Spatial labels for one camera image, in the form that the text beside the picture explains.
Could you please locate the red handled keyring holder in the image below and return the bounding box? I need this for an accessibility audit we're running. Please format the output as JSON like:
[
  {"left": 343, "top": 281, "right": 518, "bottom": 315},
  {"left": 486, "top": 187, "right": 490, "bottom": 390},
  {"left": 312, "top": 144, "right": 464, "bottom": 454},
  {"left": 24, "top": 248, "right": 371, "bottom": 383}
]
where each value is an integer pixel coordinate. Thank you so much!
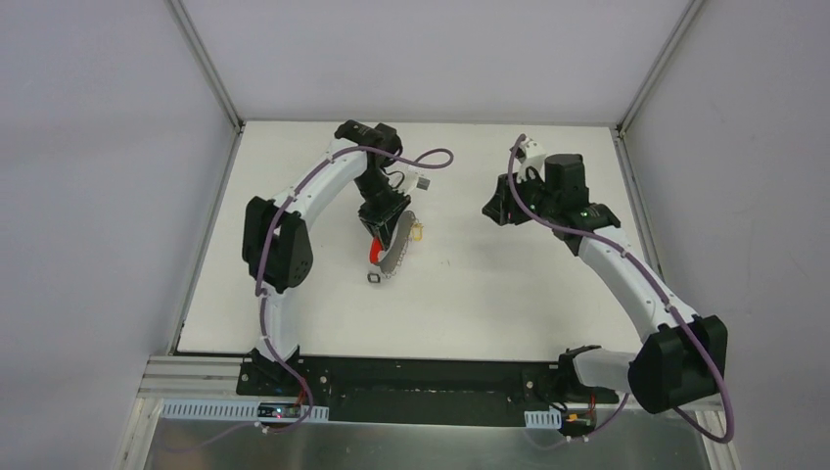
[{"left": 366, "top": 210, "right": 424, "bottom": 285}]

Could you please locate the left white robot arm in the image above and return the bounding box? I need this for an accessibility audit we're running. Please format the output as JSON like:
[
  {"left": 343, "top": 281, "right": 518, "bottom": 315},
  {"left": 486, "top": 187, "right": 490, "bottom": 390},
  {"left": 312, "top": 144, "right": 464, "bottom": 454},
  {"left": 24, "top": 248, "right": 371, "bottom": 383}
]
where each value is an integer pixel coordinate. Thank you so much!
[{"left": 242, "top": 119, "right": 415, "bottom": 397}]

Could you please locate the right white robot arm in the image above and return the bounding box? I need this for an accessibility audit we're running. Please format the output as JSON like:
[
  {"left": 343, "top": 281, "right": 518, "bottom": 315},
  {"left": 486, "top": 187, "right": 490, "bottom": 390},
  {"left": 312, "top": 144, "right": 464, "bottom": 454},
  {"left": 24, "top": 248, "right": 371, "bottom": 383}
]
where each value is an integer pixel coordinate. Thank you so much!
[{"left": 482, "top": 154, "right": 728, "bottom": 414}]

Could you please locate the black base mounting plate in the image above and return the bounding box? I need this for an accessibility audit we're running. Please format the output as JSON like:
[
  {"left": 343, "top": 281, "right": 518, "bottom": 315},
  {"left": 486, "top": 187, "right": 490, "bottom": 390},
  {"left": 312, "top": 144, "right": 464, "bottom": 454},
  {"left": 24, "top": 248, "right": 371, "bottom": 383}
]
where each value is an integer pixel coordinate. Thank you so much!
[{"left": 236, "top": 351, "right": 619, "bottom": 427}]

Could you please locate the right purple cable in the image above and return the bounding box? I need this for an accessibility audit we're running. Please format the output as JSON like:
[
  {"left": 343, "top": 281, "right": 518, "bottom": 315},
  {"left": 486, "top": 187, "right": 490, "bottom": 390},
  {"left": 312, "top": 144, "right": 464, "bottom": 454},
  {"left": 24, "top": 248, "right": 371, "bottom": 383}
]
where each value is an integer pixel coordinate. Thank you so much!
[{"left": 507, "top": 134, "right": 737, "bottom": 448}]

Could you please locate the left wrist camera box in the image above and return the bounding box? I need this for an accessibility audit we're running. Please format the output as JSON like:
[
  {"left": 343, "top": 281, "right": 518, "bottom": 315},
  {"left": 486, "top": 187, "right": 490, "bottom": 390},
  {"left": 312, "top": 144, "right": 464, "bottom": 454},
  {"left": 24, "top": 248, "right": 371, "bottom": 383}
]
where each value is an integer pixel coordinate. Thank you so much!
[{"left": 397, "top": 170, "right": 431, "bottom": 194}]

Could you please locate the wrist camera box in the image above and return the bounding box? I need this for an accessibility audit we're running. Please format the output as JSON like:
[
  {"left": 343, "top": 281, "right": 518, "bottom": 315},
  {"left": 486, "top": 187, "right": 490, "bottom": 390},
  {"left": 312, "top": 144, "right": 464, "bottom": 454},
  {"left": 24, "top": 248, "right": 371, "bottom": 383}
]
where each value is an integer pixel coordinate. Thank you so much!
[
  {"left": 397, "top": 170, "right": 431, "bottom": 194},
  {"left": 517, "top": 137, "right": 548, "bottom": 176}
]

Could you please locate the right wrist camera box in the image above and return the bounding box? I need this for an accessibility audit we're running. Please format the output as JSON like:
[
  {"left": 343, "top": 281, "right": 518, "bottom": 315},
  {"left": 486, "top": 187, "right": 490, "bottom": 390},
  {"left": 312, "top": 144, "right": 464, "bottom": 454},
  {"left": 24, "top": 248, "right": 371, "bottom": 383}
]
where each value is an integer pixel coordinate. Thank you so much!
[{"left": 517, "top": 137, "right": 548, "bottom": 176}]

